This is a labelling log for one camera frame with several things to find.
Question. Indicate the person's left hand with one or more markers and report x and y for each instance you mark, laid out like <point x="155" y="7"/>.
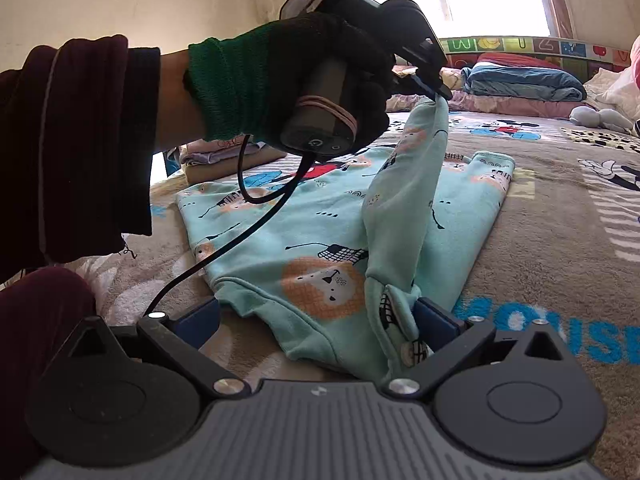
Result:
<point x="240" y="85"/>

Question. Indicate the grey plush toy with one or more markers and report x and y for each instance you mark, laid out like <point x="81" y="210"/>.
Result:
<point x="597" y="116"/>

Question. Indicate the folded lilac and beige clothes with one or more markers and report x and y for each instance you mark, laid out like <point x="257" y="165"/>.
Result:
<point x="220" y="165"/>

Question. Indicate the teal lion print garment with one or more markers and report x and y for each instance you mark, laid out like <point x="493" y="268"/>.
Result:
<point x="300" y="230"/>

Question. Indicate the rolled orange pink quilt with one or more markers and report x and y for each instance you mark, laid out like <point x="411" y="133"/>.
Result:
<point x="636" y="60"/>

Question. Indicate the colourful alphabet foam mat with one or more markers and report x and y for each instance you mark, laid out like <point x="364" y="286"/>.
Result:
<point x="520" y="44"/>

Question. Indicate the folded blue blanket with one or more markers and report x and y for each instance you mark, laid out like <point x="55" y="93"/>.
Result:
<point x="520" y="82"/>

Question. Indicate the white crumpled cloth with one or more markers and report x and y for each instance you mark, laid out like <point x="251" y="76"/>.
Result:
<point x="617" y="90"/>

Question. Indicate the person's maroon trouser leg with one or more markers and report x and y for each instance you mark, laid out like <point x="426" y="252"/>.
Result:
<point x="35" y="360"/>

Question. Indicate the person's left forearm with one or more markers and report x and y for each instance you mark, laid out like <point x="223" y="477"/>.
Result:
<point x="75" y="135"/>

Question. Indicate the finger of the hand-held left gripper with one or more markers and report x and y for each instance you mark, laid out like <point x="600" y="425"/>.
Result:
<point x="425" y="87"/>

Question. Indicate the folded red cloth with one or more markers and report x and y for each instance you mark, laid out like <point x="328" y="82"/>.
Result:
<point x="515" y="60"/>

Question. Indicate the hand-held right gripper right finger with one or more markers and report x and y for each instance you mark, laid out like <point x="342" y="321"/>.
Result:
<point x="437" y="325"/>

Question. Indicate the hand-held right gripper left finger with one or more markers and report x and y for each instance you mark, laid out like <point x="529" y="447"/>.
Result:
<point x="202" y="322"/>

